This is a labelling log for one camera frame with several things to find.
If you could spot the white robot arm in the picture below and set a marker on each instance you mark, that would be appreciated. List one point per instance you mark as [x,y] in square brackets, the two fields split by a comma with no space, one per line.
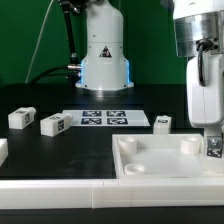
[199,36]

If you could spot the white square tabletop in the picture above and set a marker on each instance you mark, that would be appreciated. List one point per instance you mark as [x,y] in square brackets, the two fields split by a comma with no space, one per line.
[163,156]

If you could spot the white sheet with tags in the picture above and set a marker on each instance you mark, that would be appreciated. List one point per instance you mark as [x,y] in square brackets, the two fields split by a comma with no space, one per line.
[111,118]

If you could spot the white L-shaped obstacle fence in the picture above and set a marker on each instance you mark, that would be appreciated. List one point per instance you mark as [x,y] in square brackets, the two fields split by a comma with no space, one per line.
[101,193]

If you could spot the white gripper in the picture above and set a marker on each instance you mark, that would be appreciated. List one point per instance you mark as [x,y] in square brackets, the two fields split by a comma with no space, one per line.
[206,103]

